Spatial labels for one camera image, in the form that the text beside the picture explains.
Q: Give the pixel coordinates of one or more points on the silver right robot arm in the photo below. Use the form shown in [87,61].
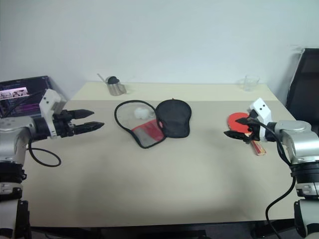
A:
[299,139]

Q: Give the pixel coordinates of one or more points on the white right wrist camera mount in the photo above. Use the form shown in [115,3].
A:
[261,107]

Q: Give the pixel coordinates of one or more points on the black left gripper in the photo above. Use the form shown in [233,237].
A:
[62,124]

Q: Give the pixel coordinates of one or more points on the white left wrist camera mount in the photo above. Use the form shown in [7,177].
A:
[48,102]

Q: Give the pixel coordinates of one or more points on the white fluffy pompom charm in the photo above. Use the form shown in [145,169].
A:
[142,113]

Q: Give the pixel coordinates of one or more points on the black and red paddle case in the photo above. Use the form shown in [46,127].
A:
[174,117]

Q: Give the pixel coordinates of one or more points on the open laptop computer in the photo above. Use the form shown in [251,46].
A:
[22,94]

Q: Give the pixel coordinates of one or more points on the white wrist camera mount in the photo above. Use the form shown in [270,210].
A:
[48,102]
[261,107]

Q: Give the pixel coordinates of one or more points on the black object in steel cup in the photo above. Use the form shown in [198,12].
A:
[113,80]

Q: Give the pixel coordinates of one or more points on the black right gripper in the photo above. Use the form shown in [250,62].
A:
[254,129]

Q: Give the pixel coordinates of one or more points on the thin clear straw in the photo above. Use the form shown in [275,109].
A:
[101,77]

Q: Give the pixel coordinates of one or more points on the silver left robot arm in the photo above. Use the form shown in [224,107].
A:
[15,125]

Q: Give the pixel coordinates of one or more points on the red table tennis paddle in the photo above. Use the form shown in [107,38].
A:
[233,122]

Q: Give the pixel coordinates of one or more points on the clear glass cup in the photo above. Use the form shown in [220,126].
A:
[250,83]

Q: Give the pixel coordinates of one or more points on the stainless steel cup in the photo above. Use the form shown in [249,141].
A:
[116,89]

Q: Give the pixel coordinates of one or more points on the black chair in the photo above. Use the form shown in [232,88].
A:
[306,87]

